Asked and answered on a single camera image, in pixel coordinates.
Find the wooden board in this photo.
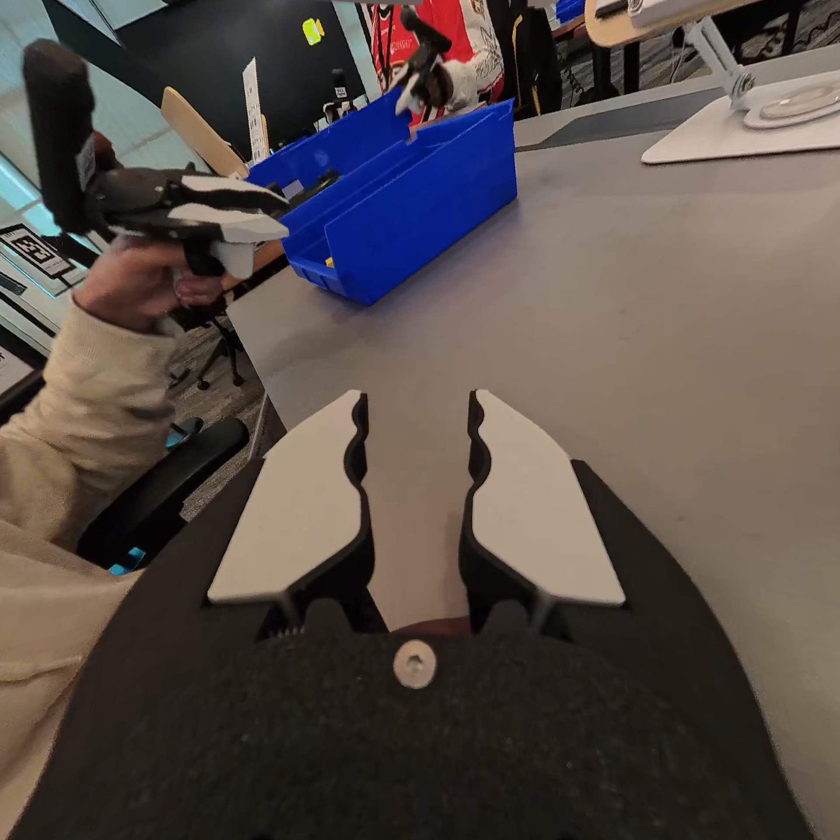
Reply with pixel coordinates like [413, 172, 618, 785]
[161, 87, 252, 179]

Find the person's left forearm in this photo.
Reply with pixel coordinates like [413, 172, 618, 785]
[0, 294, 183, 553]

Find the blue plastic bin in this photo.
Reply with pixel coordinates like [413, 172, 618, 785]
[246, 88, 422, 193]
[281, 98, 519, 307]

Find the black jacket with yellow trim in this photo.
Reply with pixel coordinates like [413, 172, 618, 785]
[492, 0, 565, 120]

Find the white document stand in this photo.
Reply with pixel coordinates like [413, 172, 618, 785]
[584, 0, 808, 49]

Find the white metal stand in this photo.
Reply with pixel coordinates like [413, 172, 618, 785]
[642, 18, 840, 165]

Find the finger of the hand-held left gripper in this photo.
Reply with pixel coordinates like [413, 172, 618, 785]
[179, 172, 291, 216]
[166, 202, 291, 243]

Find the person's cream sweatshirt torso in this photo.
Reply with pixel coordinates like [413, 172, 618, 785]
[0, 518, 144, 821]

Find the white metal bracket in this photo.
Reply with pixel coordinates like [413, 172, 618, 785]
[241, 57, 271, 163]

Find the dark monitor screen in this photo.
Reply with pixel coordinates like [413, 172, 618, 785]
[118, 0, 376, 173]

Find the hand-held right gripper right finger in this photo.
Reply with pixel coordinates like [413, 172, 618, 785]
[458, 388, 627, 634]

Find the black white printed marker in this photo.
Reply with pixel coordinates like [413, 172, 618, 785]
[0, 223, 73, 281]

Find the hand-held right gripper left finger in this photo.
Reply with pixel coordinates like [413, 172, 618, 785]
[206, 388, 376, 634]

